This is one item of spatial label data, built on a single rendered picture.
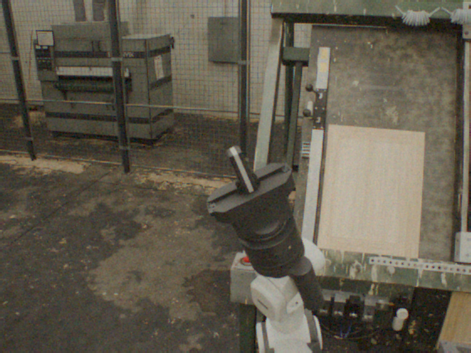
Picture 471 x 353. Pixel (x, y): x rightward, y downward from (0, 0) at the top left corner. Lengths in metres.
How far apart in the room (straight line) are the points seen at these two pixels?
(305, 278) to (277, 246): 0.07
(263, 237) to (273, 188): 0.08
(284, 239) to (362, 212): 1.34
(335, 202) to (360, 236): 0.18
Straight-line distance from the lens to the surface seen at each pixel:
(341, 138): 1.98
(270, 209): 0.58
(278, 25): 2.20
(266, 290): 0.67
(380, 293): 1.92
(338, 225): 1.91
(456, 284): 1.96
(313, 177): 1.91
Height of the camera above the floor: 1.90
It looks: 23 degrees down
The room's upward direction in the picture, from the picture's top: straight up
